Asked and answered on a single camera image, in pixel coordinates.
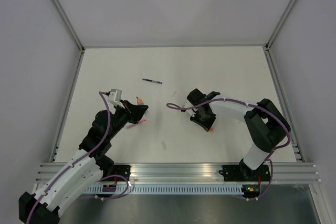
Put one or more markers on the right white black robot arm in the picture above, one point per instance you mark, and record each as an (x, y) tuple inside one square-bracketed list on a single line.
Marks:
[(266, 126)]

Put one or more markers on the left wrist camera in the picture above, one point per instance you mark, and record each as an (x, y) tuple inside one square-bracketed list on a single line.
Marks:
[(114, 97)]

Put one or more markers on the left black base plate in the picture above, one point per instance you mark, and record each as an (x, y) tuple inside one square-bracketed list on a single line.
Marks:
[(122, 170)]

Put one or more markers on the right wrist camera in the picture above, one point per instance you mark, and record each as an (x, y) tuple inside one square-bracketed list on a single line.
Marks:
[(185, 105)]

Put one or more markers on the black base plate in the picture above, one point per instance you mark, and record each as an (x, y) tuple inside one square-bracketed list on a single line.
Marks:
[(237, 173), (122, 170)]

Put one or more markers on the orange clear pen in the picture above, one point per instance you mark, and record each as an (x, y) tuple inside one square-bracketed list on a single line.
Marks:
[(140, 102)]

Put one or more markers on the white slotted cable duct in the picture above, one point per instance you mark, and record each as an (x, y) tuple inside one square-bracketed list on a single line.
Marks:
[(160, 189)]

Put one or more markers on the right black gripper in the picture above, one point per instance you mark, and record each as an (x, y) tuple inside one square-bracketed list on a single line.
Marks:
[(207, 125)]

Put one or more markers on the purple pen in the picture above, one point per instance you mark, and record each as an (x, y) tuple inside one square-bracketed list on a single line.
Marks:
[(152, 81)]

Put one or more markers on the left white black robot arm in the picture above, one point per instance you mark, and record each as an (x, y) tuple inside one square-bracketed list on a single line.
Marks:
[(88, 165)]

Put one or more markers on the pink pen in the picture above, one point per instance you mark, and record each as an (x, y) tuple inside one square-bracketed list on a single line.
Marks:
[(133, 125)]

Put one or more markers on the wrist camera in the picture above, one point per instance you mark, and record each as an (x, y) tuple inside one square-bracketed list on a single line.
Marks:
[(114, 97), (185, 105)]

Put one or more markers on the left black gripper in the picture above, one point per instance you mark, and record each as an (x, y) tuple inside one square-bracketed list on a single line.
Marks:
[(134, 112)]

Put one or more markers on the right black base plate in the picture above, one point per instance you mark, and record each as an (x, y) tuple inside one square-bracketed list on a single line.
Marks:
[(237, 173)]

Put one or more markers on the aluminium rail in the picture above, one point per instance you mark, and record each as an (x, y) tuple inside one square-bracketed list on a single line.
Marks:
[(208, 173)]

